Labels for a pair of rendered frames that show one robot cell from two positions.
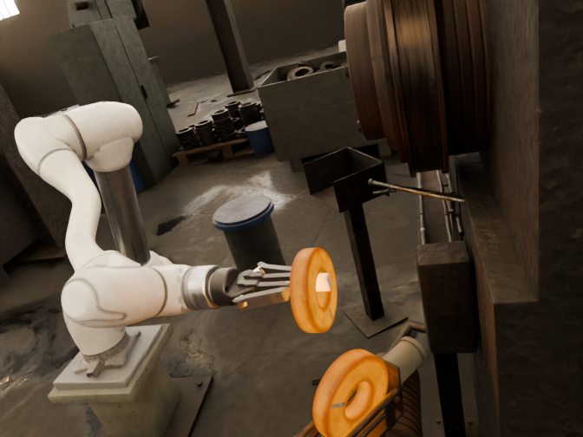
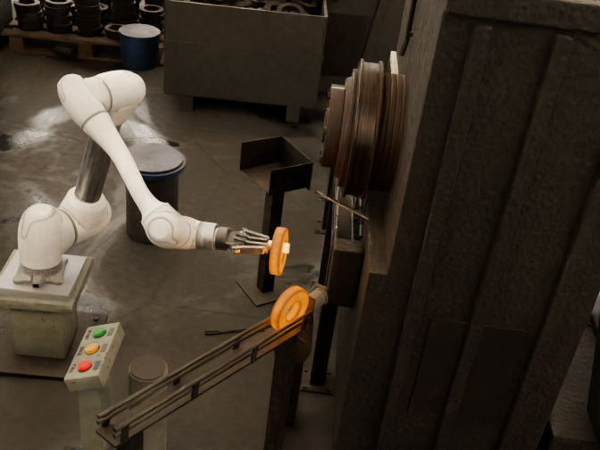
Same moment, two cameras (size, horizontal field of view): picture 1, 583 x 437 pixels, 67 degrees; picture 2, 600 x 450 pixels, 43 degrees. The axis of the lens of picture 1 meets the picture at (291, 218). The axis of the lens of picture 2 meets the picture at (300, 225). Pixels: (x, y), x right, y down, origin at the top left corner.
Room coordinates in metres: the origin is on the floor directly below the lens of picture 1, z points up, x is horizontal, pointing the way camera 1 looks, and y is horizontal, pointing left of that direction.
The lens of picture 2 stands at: (-1.26, 0.63, 2.23)
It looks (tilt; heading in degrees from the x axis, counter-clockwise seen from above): 33 degrees down; 340
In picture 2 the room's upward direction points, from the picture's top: 7 degrees clockwise
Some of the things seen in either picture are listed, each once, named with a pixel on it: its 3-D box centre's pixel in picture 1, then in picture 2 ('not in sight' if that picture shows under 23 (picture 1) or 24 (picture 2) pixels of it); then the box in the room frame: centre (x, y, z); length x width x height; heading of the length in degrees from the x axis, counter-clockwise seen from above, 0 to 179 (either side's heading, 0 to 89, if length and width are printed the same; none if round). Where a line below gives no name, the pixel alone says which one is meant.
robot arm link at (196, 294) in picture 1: (207, 287); (208, 236); (0.77, 0.20, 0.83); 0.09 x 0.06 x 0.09; 154
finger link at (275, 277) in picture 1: (271, 280); (252, 240); (0.72, 0.07, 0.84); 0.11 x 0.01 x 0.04; 65
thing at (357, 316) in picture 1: (358, 244); (269, 222); (1.52, -0.23, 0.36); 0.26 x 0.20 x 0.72; 15
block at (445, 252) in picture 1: (448, 298); (345, 273); (0.71, -0.27, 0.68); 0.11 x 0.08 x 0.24; 70
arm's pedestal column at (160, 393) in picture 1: (134, 394); (45, 314); (1.27, 0.74, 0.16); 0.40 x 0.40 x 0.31; 73
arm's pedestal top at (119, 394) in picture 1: (114, 361); (42, 280); (1.27, 0.74, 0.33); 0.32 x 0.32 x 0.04; 73
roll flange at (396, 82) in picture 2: (455, 55); (384, 132); (0.91, -0.41, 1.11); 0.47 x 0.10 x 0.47; 160
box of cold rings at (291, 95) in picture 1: (334, 103); (246, 39); (3.76, -0.62, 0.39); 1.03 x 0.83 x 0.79; 74
